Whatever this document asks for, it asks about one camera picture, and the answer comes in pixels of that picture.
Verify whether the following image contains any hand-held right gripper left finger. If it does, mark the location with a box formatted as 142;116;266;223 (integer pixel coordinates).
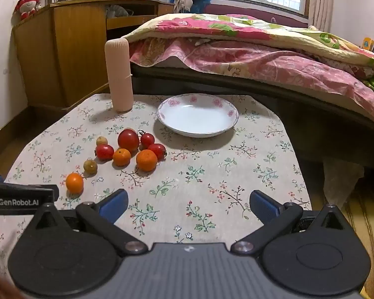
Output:
25;189;148;255

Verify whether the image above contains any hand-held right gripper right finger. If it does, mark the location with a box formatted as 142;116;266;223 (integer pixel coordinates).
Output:
231;190;353;254

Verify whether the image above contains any small orange tangerine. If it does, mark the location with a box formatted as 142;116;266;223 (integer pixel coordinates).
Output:
65;173;84;194
136;149;158;172
113;149;132;166

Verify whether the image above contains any small red tomato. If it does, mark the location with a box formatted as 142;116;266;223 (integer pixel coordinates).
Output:
140;132;155;148
147;143;167;160
95;144;115;161

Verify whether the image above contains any large red tomato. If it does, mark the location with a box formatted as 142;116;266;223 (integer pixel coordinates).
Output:
117;129;140;150

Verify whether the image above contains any white floral-rimmed plate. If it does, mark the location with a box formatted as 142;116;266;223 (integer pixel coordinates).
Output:
157;93;239;138

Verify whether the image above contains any floral tablecloth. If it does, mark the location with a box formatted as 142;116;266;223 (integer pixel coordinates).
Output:
0;93;312;275

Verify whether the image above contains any translucent plastic bag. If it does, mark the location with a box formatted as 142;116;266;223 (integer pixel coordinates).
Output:
322;159;366;207

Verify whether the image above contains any pink ribbed cylinder container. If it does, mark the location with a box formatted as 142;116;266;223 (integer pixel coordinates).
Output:
105;37;134;113

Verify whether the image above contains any pink floral bedsheet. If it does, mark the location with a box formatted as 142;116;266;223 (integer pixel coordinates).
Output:
129;37;374;126

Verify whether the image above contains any wooden cabinet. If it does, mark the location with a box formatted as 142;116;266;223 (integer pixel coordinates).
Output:
12;0;175;109

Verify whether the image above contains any red white stuffed toy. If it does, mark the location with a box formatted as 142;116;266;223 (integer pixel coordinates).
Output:
15;0;43;21

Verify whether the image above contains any yellow pink floral quilt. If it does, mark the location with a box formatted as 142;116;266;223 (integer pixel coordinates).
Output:
125;13;374;78

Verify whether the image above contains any grey cloth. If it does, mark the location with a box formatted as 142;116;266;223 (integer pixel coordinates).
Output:
106;4;133;18

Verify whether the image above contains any beige curtain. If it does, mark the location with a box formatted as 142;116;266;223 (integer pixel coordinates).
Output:
308;0;335;33

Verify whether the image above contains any dark bed frame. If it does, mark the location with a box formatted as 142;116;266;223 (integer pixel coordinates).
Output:
131;64;374;170

